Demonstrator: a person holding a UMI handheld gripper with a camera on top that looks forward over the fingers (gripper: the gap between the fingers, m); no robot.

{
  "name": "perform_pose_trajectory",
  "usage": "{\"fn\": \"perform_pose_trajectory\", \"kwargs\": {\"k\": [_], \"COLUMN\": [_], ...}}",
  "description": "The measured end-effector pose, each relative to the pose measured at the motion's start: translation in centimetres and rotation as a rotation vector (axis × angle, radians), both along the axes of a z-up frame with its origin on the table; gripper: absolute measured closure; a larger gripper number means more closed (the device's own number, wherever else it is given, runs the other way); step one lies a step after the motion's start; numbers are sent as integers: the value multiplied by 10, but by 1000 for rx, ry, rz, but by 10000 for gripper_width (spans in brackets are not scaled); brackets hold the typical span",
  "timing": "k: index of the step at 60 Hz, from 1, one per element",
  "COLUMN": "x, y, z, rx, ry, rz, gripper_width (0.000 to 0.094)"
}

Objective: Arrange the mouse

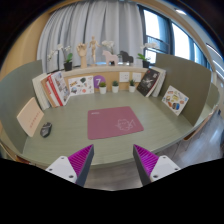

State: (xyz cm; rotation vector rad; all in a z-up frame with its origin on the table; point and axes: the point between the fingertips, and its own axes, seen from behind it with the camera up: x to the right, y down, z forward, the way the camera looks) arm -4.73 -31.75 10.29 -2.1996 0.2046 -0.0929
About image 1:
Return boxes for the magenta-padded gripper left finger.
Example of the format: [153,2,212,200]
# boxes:
[45,144,95,188]

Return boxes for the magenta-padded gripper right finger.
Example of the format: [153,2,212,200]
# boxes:
[133,144,181,186]

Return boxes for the grey computer mouse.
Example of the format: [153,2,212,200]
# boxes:
[39,122,53,139]

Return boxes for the pink mouse pad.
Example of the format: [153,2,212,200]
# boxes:
[87,106,145,141]

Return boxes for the beige book with red lettering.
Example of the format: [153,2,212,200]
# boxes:
[16,96,45,138]

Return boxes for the colourful sticker card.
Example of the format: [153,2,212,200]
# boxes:
[161,85,190,117]

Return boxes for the small potted green plant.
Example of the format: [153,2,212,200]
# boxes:
[98,81,108,95]
[111,80,120,94]
[128,79,137,93]

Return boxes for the white sticker sheet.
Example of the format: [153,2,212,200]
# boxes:
[67,75,95,97]

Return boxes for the picture-cover white book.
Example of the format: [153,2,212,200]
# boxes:
[51,70,71,106]

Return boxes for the tan book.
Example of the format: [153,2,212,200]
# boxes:
[40,77,56,108]

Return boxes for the black book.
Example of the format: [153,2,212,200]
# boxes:
[136,68,161,98]

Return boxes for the purple round number sign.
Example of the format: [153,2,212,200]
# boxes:
[93,75,107,90]

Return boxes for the white books behind black book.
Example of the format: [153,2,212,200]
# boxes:
[151,66,167,98]

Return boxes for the thick white book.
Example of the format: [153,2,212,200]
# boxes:
[32,73,51,111]

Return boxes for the green felt partition panel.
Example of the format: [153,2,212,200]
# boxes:
[154,53,213,127]
[0,59,44,154]

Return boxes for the white orchid in black pot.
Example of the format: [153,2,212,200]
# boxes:
[46,43,74,72]
[136,41,160,69]

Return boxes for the black wooden horse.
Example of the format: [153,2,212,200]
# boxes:
[117,50,135,66]

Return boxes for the pink wooden horse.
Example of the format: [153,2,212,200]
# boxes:
[101,49,120,67]

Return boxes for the wooden mannequin figure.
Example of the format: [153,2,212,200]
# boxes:
[87,35,101,65]

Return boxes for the white orchid behind horse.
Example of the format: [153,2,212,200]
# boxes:
[101,39,115,54]

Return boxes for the window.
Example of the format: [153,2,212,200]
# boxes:
[138,4,214,71]

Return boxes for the grey curtain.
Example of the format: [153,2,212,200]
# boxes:
[36,0,144,74]

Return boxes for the white wall socket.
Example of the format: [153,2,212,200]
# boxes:
[132,72,143,83]
[119,71,130,83]

